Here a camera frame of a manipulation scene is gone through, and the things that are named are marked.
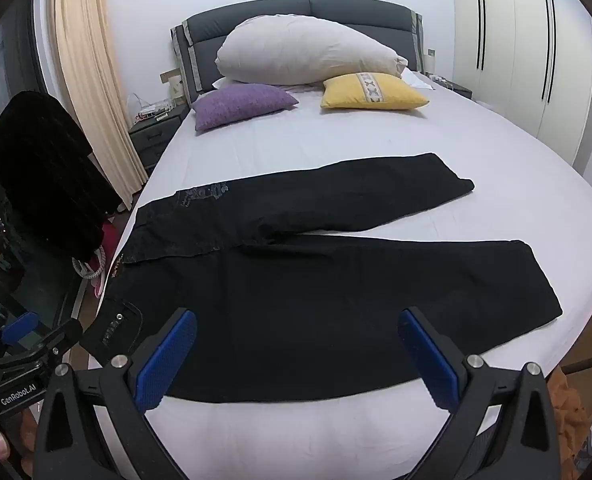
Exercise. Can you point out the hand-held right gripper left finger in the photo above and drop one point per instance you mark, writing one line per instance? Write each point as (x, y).
(168, 360)

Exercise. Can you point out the grey padded headboard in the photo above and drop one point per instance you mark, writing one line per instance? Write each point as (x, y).
(276, 17)

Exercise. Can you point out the yellow cushion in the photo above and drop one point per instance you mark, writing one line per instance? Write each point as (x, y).
(375, 92)

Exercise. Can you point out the bed with white sheet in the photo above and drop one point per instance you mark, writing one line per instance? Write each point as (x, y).
(326, 135)

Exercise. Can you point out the purple cushion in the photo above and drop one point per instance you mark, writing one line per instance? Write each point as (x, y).
(241, 105)

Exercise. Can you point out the large white pillow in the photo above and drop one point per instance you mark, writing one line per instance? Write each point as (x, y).
(301, 50)

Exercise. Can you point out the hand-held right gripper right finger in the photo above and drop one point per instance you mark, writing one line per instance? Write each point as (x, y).
(428, 360)

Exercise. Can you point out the cream curtain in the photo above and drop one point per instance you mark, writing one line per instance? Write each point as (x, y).
(91, 85)

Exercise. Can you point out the black pants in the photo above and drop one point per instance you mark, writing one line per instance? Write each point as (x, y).
(276, 310)

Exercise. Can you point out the orange cloth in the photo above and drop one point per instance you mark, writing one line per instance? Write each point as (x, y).
(570, 410)

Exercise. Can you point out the pile of small items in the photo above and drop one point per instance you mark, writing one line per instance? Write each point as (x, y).
(151, 109)

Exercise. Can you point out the black hanging garment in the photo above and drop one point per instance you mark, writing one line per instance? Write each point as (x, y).
(41, 170)

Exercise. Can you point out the flat white pillow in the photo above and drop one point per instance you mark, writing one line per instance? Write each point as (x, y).
(420, 80)

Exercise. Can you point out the dark grey nightstand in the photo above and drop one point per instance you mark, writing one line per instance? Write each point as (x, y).
(156, 140)
(458, 91)

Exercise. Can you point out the white wardrobe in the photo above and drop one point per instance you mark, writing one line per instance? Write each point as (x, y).
(515, 60)

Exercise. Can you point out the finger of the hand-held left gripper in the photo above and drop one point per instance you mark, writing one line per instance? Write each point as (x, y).
(18, 327)
(61, 335)

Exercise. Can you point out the pink and white object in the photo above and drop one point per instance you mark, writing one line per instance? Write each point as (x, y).
(98, 265)

